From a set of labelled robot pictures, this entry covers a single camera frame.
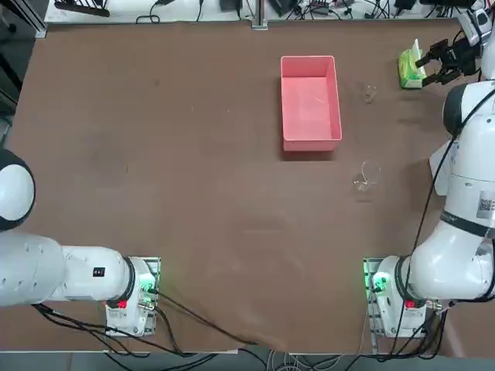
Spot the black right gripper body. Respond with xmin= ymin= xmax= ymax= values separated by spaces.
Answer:
xmin=450 ymin=38 xmax=483 ymax=77

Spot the green tissue pack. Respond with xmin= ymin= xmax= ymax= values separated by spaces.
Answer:
xmin=398 ymin=38 xmax=425 ymax=90

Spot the large glass beaker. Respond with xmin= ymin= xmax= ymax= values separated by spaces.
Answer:
xmin=350 ymin=159 xmax=383 ymax=194

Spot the pink plastic container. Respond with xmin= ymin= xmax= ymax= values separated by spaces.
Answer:
xmin=280 ymin=55 xmax=343 ymax=152

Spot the black rack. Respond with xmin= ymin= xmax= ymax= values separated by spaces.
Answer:
xmin=53 ymin=0 xmax=111 ymax=19

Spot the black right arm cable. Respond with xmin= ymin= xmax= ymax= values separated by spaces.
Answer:
xmin=388 ymin=88 xmax=495 ymax=349

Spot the aluminium frame post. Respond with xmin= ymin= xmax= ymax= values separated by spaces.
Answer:
xmin=251 ymin=0 xmax=269 ymax=30

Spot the black left base cable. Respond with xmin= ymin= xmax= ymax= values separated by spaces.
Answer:
xmin=30 ymin=289 xmax=260 ymax=356

